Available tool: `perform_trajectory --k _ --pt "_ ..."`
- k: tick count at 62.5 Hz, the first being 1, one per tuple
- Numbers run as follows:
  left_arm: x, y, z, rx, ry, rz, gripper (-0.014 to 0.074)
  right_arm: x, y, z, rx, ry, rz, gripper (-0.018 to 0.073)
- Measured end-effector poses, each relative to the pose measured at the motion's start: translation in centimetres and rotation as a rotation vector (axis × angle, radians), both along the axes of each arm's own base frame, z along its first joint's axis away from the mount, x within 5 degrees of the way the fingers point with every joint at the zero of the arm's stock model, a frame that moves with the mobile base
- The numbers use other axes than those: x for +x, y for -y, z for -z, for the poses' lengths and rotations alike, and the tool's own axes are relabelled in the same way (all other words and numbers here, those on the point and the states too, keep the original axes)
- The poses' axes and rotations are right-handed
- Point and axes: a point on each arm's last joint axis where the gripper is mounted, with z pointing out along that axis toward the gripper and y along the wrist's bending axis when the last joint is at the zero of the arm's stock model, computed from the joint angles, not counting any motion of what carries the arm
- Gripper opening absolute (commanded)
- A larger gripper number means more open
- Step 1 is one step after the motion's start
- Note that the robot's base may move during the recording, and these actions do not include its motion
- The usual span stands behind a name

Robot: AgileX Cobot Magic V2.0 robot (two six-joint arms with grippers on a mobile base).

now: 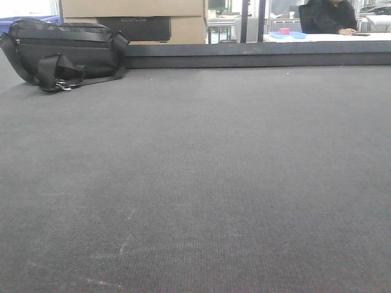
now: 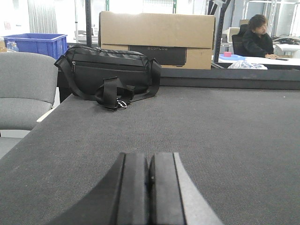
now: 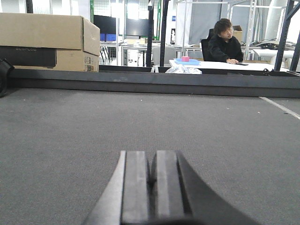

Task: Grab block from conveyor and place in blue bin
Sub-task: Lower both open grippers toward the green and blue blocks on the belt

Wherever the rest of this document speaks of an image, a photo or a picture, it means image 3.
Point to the dark conveyor side rail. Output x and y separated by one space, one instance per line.
237 85

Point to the clear plastic bag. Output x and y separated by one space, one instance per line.
181 69

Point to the large cardboard box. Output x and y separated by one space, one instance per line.
76 40

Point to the black round object at left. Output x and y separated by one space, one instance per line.
5 69

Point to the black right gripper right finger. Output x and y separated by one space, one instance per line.
180 193

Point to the black office chair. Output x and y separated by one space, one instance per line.
205 47

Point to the blue tray on table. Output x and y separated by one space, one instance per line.
191 62

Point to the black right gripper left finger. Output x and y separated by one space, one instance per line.
125 200

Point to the white table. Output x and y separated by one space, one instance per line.
226 66

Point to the black smartphone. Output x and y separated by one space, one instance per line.
242 64

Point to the black box under cardboard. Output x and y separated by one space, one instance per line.
29 56

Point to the seated person in black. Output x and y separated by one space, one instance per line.
223 45

